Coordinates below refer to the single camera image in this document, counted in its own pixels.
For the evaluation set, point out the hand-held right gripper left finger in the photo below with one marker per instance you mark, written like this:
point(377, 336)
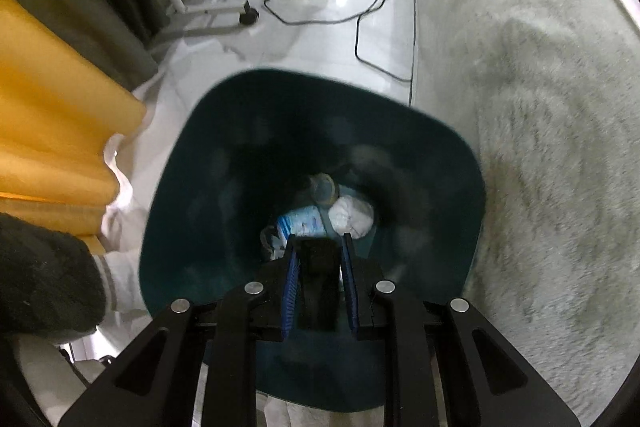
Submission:
point(290, 292)

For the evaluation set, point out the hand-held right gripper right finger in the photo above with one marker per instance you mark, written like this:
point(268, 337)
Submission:
point(350, 292)

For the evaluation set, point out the dark printed packet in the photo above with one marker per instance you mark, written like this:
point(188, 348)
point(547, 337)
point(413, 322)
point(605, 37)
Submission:
point(272, 242)

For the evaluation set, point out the blue plastic packet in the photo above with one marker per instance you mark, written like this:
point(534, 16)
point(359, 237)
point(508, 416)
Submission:
point(305, 222)

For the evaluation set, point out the white tissue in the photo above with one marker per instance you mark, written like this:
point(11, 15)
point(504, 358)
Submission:
point(352, 214)

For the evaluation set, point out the brown cardboard tape roll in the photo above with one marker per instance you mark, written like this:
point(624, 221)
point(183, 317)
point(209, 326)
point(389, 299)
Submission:
point(322, 189)

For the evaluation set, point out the teal trash bin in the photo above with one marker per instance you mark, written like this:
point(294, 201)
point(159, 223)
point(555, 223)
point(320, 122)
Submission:
point(225, 132)

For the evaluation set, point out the white sheer curtain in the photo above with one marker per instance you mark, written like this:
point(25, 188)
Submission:
point(125, 227)

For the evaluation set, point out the black fluffy sleeve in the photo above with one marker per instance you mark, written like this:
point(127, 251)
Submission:
point(45, 272)

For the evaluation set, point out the white cloth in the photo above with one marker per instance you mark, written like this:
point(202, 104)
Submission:
point(45, 377)

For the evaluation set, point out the white fluffy blanket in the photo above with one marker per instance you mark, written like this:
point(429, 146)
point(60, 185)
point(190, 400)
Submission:
point(540, 107)

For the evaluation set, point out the grey curtain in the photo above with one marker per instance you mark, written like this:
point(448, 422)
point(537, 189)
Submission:
point(75, 17)

